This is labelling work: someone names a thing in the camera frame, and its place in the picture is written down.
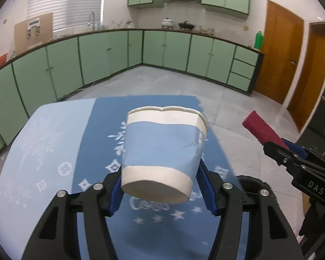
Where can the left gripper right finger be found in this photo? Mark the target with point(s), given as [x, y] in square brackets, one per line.
[269, 234]

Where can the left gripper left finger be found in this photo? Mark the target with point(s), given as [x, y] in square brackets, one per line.
[55, 235]

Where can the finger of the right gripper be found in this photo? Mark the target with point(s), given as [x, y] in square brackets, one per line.
[306, 153]
[284, 154]

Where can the dark red small packet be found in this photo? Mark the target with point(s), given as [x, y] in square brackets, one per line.
[258, 127]

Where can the blue white paper cup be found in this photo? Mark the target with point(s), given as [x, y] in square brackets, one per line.
[162, 152]

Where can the green lower kitchen cabinets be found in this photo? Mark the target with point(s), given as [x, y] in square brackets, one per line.
[52, 72]

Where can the brown wooden door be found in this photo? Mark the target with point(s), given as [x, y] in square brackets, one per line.
[283, 36]
[312, 77]

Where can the blue patterned tablecloth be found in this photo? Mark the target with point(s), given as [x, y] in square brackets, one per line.
[75, 144]

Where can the green thermos bottle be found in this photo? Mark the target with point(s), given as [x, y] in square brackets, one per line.
[258, 40]

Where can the black wok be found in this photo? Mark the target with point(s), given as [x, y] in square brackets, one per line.
[186, 26]

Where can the white cooking pot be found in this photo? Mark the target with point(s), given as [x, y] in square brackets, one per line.
[167, 23]

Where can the brown cardboard box on counter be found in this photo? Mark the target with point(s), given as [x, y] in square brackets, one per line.
[33, 32]

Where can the chrome sink faucet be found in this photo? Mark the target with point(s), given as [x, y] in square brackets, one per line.
[91, 21]

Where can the white window blinds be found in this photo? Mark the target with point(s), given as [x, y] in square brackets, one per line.
[66, 13]

